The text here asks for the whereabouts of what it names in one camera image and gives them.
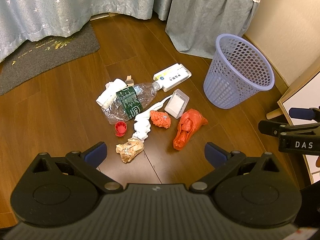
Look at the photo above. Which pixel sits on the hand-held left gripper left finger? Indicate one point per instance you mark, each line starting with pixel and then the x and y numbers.
pixel 96 154

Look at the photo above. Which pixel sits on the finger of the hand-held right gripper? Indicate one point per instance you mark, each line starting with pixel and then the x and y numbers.
pixel 275 128
pixel 300 113

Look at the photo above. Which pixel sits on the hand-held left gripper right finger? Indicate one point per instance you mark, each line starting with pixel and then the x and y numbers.
pixel 215 155

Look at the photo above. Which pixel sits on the brown wrapper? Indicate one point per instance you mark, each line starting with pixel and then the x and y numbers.
pixel 130 150

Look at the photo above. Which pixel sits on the orange plastic bag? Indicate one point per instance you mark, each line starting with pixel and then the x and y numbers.
pixel 186 130

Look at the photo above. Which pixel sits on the purple plastic mesh basket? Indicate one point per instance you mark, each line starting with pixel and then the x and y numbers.
pixel 232 90

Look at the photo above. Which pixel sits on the white paper roll tube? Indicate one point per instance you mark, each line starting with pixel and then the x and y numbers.
pixel 110 92

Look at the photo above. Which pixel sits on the orange mesh ball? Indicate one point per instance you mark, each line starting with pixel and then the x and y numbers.
pixel 160 119

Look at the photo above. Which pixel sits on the white toothbrush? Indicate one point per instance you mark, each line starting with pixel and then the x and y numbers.
pixel 161 103

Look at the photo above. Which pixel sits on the white wood-framed cabinet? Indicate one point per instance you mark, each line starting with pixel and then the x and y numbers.
pixel 303 97

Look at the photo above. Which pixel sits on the red bottle cap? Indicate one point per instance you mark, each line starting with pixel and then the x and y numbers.
pixel 121 128

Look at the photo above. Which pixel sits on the white crumpled tissue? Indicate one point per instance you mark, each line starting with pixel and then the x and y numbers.
pixel 142 127

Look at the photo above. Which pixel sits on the crushed clear plastic bottle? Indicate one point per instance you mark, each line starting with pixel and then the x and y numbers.
pixel 130 100

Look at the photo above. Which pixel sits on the clear plastic box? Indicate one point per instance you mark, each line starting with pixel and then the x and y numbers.
pixel 176 103

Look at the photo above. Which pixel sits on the white medicine box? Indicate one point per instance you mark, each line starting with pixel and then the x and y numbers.
pixel 172 76

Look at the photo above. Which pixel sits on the grey door mat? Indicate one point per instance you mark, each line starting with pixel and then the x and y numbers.
pixel 45 57

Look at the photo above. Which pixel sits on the grey-blue lace trimmed cloth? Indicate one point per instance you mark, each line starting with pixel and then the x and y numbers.
pixel 212 15

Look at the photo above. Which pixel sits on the grey-blue star curtain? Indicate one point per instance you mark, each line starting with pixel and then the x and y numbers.
pixel 62 7

